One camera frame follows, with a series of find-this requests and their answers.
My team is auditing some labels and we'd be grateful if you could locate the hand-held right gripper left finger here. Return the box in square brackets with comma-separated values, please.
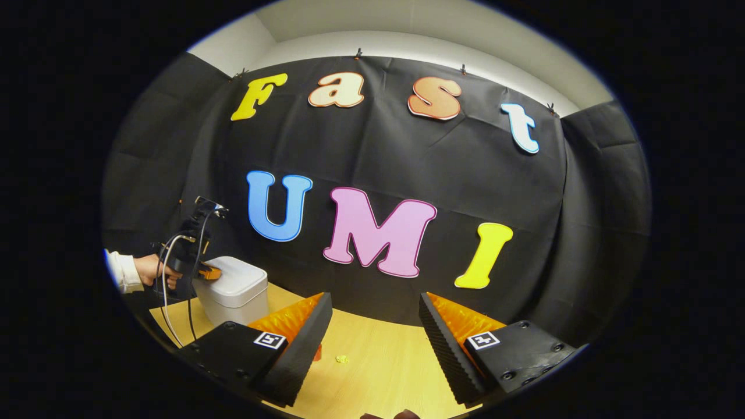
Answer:
[175, 292, 334, 408]

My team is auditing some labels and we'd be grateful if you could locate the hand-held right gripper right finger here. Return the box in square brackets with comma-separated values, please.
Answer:
[419, 292, 583, 407]

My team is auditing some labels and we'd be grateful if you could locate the white desktop garbage bin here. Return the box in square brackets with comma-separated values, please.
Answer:
[192, 256, 269, 326]

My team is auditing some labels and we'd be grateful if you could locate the wooden desktop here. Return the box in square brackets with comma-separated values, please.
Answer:
[148, 282, 484, 419]

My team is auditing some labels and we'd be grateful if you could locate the black backdrop cloth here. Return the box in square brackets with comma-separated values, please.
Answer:
[102, 51, 652, 350]

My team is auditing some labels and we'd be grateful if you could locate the white cable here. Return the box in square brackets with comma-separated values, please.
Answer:
[160, 234, 197, 348]

